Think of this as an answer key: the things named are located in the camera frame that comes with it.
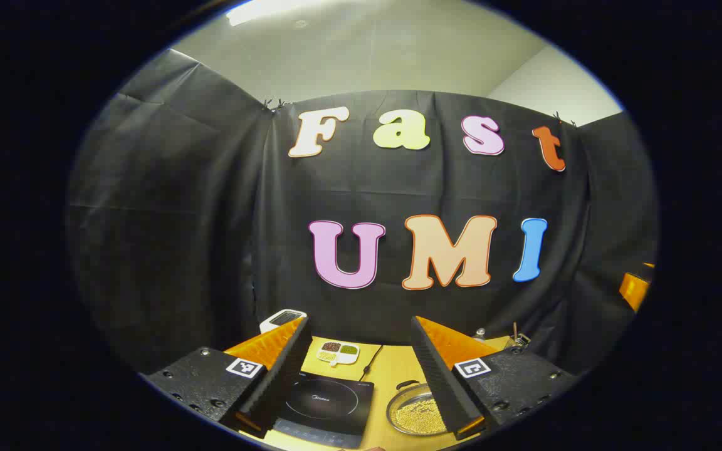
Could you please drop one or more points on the small black cloth clip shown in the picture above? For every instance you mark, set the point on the small black cloth clip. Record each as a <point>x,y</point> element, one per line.
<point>563,119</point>
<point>272,104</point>

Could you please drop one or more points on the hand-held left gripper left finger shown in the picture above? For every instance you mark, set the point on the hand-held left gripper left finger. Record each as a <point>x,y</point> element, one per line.
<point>286,366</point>

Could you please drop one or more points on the clear plastic bottle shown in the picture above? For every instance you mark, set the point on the clear plastic bottle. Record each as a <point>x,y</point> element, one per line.
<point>479,333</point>

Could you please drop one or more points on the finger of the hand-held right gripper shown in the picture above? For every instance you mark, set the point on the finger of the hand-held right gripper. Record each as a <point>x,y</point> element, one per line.
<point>633,289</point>

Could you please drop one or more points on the black induction cooktop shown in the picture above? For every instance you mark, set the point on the black induction cooktop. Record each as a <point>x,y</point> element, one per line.
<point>326,407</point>

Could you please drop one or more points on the white toaster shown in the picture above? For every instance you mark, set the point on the white toaster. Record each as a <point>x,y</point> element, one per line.
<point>276,321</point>

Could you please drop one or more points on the pile of yellow soybeans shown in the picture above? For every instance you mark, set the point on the pile of yellow soybeans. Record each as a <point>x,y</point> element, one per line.
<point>418,414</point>

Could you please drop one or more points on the white divided bean dish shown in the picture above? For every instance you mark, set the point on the white divided bean dish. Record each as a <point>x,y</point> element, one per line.
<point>338,352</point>

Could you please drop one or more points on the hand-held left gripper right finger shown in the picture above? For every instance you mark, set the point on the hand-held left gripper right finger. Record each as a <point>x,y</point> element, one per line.
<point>439,376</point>

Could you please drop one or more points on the clear glass container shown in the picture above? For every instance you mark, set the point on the clear glass container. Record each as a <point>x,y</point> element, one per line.
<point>519,341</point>

